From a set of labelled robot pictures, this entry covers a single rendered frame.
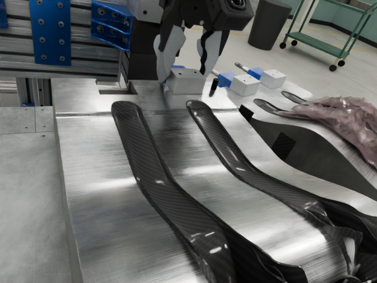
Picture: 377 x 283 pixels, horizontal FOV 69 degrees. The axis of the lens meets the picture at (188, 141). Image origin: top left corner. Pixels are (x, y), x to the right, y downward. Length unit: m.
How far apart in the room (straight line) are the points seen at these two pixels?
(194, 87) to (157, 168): 0.18
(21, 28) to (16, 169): 0.48
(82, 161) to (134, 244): 0.13
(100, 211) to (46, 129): 0.26
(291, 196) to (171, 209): 0.12
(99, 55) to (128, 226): 0.68
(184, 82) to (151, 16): 0.31
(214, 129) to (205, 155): 0.07
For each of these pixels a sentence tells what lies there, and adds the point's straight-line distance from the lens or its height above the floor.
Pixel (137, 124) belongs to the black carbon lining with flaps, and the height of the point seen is 0.88.
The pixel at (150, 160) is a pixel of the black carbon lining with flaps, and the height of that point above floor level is 0.88.
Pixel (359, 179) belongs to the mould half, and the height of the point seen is 0.87.
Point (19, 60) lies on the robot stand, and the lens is 0.86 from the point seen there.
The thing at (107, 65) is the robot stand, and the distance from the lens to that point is 0.86.
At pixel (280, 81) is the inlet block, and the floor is 0.87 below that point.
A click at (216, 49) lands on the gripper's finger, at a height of 0.96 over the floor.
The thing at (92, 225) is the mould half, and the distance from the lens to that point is 0.22.
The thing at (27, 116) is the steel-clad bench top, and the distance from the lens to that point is 0.51.
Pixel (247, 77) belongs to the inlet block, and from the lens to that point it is 0.60.
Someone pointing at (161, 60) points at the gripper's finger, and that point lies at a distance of 0.42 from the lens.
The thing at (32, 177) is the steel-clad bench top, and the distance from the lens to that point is 0.40.
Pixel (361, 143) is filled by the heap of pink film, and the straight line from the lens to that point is 0.49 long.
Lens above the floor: 1.09
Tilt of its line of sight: 36 degrees down
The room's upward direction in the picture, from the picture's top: 17 degrees clockwise
